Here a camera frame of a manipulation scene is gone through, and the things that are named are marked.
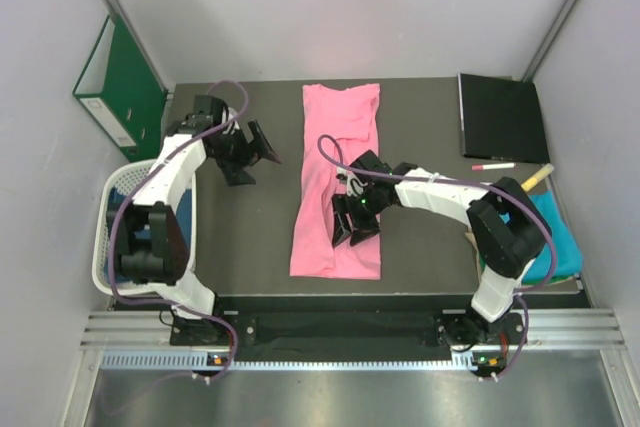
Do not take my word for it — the dark blue towel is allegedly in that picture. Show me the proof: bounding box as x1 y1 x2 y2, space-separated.
103 187 193 284

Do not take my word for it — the green folded towel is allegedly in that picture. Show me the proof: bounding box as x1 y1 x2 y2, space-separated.
475 253 574 287

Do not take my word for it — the pink marker pen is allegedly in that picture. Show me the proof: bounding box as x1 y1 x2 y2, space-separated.
471 162 516 172

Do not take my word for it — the aluminium extrusion rail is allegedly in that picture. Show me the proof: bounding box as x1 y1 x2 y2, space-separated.
80 309 626 351

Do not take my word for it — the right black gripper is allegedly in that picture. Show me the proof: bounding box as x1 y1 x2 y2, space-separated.
332 186 385 248

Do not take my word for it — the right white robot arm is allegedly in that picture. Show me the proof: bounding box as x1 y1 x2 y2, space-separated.
332 151 551 345

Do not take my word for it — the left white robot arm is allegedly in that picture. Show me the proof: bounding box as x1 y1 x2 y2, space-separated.
107 94 279 344

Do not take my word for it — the purple cable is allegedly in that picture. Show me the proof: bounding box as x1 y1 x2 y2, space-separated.
317 133 560 381
107 79 251 379

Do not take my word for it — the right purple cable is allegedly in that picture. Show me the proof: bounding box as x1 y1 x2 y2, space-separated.
317 133 560 381

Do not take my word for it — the green lever arch binder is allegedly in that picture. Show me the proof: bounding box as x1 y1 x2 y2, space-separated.
72 17 166 162

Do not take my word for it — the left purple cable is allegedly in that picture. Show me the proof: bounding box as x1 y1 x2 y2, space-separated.
107 79 251 379

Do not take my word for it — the white perforated plastic basket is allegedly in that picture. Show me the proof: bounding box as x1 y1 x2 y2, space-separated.
91 160 197 295

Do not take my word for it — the grey slotted cable duct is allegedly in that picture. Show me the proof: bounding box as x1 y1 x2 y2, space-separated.
100 350 499 373

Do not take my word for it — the pink towel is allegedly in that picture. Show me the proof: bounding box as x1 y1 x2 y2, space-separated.
289 83 381 280

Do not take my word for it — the turquoise folded towel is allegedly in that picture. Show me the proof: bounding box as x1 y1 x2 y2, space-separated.
523 191 583 281

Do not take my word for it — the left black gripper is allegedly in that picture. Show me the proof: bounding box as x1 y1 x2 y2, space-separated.
210 119 281 186

